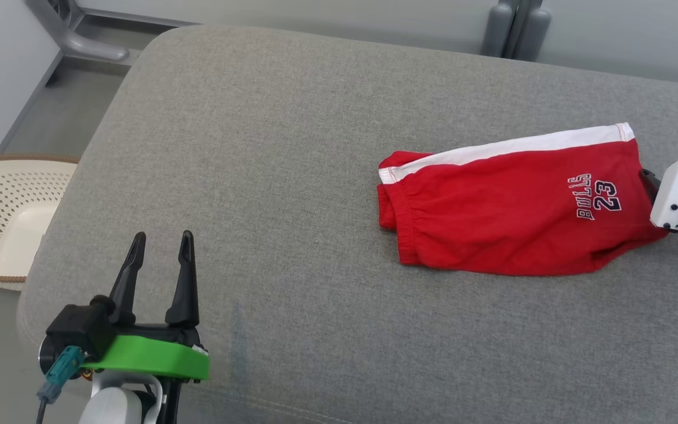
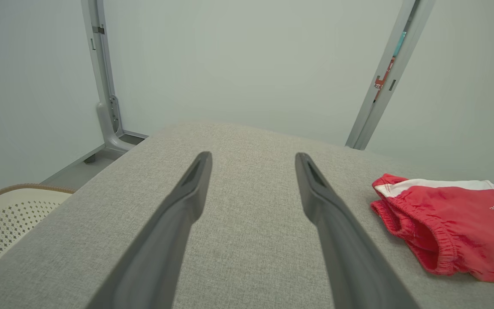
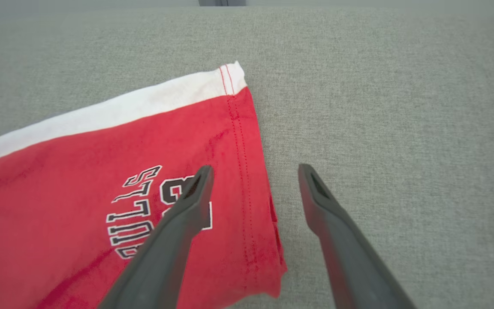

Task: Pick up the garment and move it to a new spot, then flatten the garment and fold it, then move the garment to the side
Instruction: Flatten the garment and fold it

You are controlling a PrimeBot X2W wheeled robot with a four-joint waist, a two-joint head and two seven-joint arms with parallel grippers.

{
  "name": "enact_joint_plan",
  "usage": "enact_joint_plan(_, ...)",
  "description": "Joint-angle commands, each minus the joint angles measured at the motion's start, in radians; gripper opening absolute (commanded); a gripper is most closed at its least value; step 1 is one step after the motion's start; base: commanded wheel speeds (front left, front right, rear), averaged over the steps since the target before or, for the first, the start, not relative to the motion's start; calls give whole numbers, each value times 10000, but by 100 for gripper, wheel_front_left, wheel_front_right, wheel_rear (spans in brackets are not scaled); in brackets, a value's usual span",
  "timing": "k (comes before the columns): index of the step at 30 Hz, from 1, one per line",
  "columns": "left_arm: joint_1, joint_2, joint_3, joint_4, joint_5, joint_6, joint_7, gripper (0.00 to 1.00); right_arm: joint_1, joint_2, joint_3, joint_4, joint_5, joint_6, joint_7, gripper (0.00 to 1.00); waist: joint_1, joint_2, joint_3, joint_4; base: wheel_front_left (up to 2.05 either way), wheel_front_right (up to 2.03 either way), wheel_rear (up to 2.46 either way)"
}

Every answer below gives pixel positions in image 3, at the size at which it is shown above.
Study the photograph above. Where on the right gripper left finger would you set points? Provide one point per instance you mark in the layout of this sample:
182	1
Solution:
165	257

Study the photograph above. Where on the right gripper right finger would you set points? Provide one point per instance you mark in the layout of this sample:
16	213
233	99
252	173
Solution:
350	257

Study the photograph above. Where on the red shorts with white stripes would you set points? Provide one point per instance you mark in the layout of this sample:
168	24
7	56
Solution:
79	150

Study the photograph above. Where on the grey fabric sofa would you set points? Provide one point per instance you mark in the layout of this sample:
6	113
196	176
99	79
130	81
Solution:
380	107

